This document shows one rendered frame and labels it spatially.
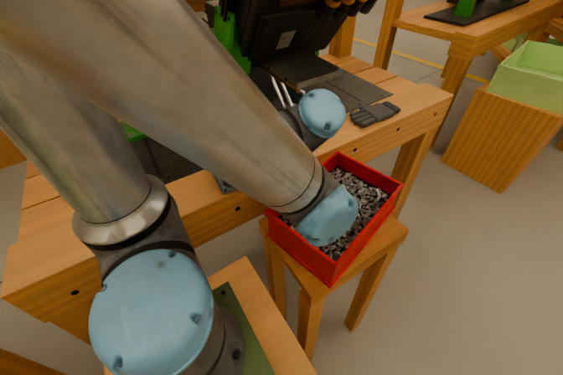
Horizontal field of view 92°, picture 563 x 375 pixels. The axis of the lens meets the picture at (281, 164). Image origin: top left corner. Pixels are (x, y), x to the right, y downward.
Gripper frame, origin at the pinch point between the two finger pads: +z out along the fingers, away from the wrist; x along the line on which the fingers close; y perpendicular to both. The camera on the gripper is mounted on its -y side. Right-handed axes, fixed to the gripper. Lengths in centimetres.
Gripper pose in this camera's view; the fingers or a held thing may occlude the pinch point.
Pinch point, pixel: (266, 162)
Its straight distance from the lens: 73.0
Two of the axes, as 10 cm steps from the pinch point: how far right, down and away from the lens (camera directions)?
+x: 8.5, -3.7, 3.8
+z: -2.9, 2.9, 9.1
